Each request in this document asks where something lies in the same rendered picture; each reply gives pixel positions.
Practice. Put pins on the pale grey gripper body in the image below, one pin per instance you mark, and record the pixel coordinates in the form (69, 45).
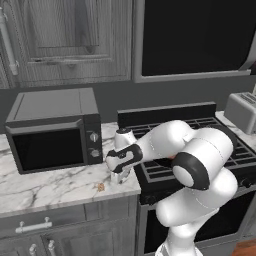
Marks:
(119, 176)

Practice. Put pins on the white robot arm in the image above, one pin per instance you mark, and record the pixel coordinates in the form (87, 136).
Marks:
(186, 146)

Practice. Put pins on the brown sugar cube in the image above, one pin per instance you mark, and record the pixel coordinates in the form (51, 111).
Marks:
(100, 187)

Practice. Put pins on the grey microwave knob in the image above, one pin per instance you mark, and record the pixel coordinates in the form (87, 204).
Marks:
(95, 153)
(94, 136)

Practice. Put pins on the wide grey base cupboard door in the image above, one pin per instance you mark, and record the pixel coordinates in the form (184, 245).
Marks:
(96, 238)

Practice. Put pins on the grey drawer front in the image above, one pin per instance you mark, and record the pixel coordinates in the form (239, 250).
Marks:
(63, 216)

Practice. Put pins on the black gas stove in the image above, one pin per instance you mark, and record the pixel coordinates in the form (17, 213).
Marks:
(156, 116)

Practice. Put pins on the black microwave door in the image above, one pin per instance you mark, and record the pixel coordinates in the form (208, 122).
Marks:
(46, 146)

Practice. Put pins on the black microwave oven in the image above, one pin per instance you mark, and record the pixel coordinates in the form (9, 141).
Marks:
(53, 106)

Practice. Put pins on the black oven door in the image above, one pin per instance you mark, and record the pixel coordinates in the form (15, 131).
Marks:
(233, 216)

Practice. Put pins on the narrow grey base cupboard door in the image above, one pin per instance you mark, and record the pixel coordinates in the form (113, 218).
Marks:
(16, 248)

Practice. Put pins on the black stove knob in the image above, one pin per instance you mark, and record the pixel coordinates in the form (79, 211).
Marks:
(246, 182)

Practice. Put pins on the silver toaster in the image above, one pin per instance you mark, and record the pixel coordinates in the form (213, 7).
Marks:
(241, 111)

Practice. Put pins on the grey framed black range hood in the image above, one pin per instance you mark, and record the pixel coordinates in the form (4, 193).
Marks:
(196, 36)

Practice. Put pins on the grey wooden wall cupboard door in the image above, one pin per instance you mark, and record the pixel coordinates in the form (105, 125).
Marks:
(73, 40)

